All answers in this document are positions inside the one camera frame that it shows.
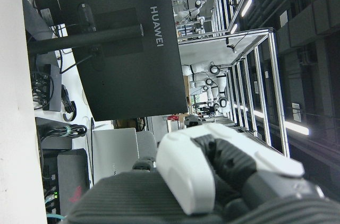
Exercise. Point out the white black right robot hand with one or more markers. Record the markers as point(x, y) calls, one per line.
point(186, 171)

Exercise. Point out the grey office chair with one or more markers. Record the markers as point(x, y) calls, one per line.
point(146, 143)

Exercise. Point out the black mini computer red logo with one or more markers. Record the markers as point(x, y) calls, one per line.
point(71, 176)

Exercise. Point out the black Huawei monitor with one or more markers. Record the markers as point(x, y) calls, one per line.
point(119, 75)

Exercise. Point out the black box with ports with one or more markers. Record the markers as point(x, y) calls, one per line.
point(51, 88)

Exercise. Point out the black monitor stand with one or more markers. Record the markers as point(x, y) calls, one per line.
point(79, 39)

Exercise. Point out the aluminium frame cage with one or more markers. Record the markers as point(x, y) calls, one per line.
point(265, 75)

